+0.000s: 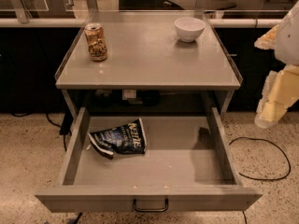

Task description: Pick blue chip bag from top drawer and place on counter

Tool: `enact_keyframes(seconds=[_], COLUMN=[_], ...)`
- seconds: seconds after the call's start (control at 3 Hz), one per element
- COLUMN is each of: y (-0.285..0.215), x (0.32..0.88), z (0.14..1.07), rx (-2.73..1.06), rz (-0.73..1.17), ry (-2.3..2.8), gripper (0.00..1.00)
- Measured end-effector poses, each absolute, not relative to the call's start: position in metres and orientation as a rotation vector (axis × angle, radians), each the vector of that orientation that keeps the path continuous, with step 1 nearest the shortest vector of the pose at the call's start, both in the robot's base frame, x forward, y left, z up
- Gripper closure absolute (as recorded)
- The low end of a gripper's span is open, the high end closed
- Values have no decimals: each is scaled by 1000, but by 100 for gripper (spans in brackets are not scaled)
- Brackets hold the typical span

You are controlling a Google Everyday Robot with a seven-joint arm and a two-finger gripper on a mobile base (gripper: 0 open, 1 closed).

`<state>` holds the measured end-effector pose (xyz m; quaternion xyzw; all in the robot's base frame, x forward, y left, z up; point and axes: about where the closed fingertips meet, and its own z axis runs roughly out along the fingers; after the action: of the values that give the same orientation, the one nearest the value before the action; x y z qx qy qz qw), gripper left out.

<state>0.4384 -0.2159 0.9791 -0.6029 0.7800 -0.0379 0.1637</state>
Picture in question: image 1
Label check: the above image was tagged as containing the grey cabinet counter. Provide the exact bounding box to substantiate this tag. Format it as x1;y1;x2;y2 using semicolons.
56;10;242;112

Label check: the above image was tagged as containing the white bowl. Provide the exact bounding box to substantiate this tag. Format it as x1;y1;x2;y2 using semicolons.
175;17;206;42

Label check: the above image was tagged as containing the gold soda can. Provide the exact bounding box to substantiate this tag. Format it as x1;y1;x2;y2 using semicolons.
84;22;107;62

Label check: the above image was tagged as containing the black drawer handle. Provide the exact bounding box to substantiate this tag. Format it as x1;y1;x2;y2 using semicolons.
133;199;169;213

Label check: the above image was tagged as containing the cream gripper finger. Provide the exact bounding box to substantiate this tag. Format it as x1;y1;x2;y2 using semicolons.
254;24;279;49
254;64;299;129

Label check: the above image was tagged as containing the white horizontal rail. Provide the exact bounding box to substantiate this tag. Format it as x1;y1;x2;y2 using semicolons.
0;17;284;29

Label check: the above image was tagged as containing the black floor cable left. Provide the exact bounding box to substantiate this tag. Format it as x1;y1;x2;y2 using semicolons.
8;111;73;152

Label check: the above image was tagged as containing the black floor cable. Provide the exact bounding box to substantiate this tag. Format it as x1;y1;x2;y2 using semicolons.
229;136;292;182
8;111;73;152

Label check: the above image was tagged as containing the black floor cable right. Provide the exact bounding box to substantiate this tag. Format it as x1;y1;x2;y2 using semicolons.
229;136;292;182

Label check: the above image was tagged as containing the blue chip bag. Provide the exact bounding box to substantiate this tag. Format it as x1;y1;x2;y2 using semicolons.
88;119;147;159

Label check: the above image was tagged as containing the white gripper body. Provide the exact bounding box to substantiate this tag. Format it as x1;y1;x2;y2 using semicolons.
275;1;299;65

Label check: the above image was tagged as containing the white power outlet box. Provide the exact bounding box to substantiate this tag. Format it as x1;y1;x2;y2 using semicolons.
122;90;136;100

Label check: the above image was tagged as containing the open grey drawer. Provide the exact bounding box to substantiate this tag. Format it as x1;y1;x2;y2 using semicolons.
36;108;262;212

